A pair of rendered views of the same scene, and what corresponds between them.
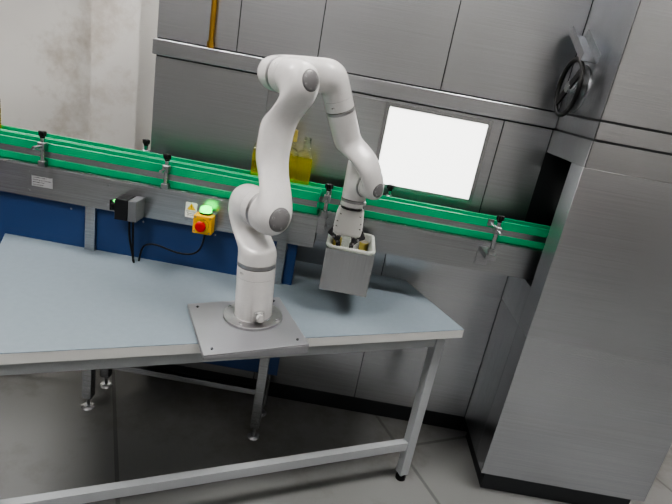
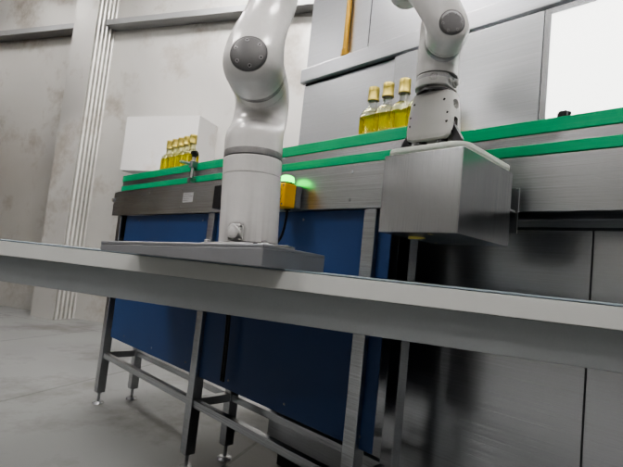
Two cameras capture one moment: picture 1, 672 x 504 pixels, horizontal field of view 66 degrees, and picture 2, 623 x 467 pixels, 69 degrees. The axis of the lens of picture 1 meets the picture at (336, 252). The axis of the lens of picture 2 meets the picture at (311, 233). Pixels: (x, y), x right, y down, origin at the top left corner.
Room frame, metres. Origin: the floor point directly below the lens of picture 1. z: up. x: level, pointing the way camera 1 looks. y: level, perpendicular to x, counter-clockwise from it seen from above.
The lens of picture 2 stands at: (0.95, -0.53, 0.75)
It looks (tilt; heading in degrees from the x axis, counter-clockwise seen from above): 5 degrees up; 46
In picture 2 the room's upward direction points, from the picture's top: 6 degrees clockwise
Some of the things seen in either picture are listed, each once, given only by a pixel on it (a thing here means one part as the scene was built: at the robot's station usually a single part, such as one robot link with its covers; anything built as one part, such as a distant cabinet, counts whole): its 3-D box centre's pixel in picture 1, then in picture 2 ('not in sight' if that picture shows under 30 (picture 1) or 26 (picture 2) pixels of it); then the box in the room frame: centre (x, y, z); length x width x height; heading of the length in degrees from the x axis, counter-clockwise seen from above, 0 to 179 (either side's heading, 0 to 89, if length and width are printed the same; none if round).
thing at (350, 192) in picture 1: (357, 180); (439, 47); (1.75, -0.03, 1.24); 0.09 x 0.08 x 0.13; 42
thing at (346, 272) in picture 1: (347, 259); (453, 204); (1.82, -0.05, 0.92); 0.27 x 0.17 x 0.15; 1
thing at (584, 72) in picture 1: (572, 88); not in sight; (2.04, -0.75, 1.66); 0.21 x 0.05 x 0.21; 1
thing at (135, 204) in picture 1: (129, 208); (229, 198); (1.81, 0.78, 0.96); 0.08 x 0.08 x 0.08; 1
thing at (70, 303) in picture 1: (214, 254); (335, 278); (2.10, 0.52, 0.73); 1.58 x 1.52 x 0.04; 116
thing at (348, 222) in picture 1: (349, 219); (433, 116); (1.75, -0.03, 1.09); 0.10 x 0.07 x 0.11; 92
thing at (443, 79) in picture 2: (353, 202); (437, 86); (1.75, -0.03, 1.15); 0.09 x 0.08 x 0.03; 92
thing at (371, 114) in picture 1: (373, 143); (535, 76); (2.15, -0.07, 1.32); 0.90 x 0.03 x 0.34; 91
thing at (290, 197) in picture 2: (204, 223); (285, 197); (1.82, 0.50, 0.96); 0.07 x 0.07 x 0.07; 1
